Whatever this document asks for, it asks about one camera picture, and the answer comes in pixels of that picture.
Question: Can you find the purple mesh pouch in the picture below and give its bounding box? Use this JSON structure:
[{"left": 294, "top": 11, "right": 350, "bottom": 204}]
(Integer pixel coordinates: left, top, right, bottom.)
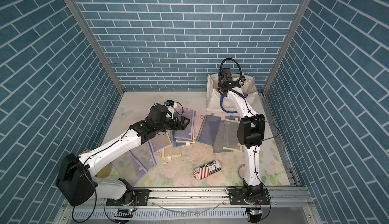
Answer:
[
  {"left": 112, "top": 153, "right": 147, "bottom": 186},
  {"left": 150, "top": 132, "right": 172, "bottom": 155},
  {"left": 130, "top": 141, "right": 157, "bottom": 171}
]

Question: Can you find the brown tape roll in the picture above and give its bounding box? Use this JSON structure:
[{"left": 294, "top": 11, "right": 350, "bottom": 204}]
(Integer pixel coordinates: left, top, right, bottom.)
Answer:
[{"left": 238, "top": 164, "right": 246, "bottom": 180}]

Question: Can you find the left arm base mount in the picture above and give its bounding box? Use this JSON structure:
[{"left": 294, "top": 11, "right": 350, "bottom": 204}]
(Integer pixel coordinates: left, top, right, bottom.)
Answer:
[{"left": 105, "top": 189, "right": 151, "bottom": 207}]

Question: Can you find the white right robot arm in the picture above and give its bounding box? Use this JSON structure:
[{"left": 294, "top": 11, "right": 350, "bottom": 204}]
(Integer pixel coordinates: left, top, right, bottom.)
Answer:
[{"left": 218, "top": 69, "right": 265, "bottom": 201}]

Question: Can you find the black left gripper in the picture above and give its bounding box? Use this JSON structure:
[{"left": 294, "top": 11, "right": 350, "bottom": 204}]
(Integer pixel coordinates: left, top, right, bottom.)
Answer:
[{"left": 154, "top": 116, "right": 190, "bottom": 133}]

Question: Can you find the blue mesh pouch centre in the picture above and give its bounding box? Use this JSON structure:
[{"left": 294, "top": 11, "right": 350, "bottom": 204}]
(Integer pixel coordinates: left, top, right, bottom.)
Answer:
[{"left": 170, "top": 108, "right": 196, "bottom": 148}]

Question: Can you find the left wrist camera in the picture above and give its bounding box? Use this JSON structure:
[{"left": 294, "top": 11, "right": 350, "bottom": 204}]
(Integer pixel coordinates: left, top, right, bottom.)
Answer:
[{"left": 164, "top": 100, "right": 183, "bottom": 115}]

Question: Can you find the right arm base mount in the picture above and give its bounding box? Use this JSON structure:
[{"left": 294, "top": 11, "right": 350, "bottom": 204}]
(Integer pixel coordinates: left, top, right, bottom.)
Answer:
[{"left": 225, "top": 187, "right": 271, "bottom": 206}]

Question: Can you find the white canvas tote bag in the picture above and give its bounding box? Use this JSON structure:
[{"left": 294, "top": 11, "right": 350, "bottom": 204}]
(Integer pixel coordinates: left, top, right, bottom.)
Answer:
[{"left": 206, "top": 74, "right": 258, "bottom": 113}]

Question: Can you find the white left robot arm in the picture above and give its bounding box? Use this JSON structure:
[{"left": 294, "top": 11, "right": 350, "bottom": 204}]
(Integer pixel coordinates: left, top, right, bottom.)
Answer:
[{"left": 56, "top": 100, "right": 191, "bottom": 207}]

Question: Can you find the purple mesh pouch bottom left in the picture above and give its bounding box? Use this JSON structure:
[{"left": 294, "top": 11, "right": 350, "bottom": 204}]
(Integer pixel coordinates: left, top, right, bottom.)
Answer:
[{"left": 112, "top": 153, "right": 147, "bottom": 186}]

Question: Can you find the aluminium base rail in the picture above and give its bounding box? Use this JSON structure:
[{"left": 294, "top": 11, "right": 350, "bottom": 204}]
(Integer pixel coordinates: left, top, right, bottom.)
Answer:
[{"left": 54, "top": 186, "right": 321, "bottom": 224}]

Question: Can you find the yellow trimmed mesh pouch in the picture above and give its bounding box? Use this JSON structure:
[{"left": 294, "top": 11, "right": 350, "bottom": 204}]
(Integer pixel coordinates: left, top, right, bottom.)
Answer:
[{"left": 213, "top": 119, "right": 243, "bottom": 154}]

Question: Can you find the yellow bowl with items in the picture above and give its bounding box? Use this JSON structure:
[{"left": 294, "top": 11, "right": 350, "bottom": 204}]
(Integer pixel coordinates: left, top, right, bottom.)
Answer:
[{"left": 79, "top": 150, "right": 111, "bottom": 178}]

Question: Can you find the crushed striped drink can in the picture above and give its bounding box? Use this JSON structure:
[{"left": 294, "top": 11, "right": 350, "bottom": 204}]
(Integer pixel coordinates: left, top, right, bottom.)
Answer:
[{"left": 193, "top": 160, "right": 221, "bottom": 180}]

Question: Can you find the purple mesh pouch lower left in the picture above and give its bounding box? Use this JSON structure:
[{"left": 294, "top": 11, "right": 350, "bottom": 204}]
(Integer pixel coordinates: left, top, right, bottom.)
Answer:
[{"left": 130, "top": 141, "right": 157, "bottom": 171}]

